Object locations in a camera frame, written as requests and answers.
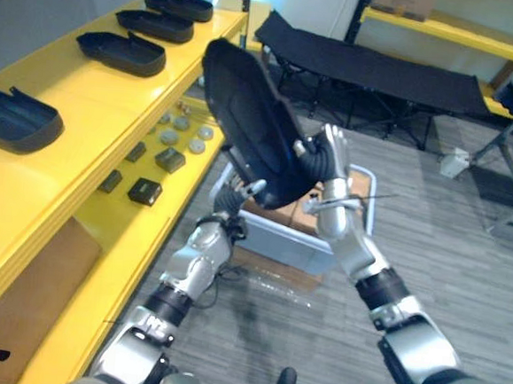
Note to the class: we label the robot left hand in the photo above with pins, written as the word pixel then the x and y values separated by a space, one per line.
pixel 229 195

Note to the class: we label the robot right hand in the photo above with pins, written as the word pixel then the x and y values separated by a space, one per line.
pixel 324 155

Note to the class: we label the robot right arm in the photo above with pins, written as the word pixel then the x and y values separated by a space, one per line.
pixel 389 309

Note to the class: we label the yellow metal shelf unit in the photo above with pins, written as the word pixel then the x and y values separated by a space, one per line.
pixel 65 141
pixel 463 44

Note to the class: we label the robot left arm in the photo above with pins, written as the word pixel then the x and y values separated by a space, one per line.
pixel 172 301

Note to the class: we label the black plastic housing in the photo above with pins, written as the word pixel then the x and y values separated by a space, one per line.
pixel 156 24
pixel 13 119
pixel 180 6
pixel 253 120
pixel 121 52

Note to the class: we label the white power adapter box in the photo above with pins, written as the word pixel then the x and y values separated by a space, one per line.
pixel 453 163

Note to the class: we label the grey plastic crate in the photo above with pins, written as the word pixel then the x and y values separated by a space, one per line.
pixel 288 241

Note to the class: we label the small dark box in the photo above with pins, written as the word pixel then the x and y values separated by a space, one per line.
pixel 110 181
pixel 145 191
pixel 170 159
pixel 136 151

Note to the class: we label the brown cardboard box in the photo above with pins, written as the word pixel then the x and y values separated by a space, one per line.
pixel 21 307
pixel 402 3

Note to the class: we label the black folding cot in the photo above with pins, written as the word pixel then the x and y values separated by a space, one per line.
pixel 372 72

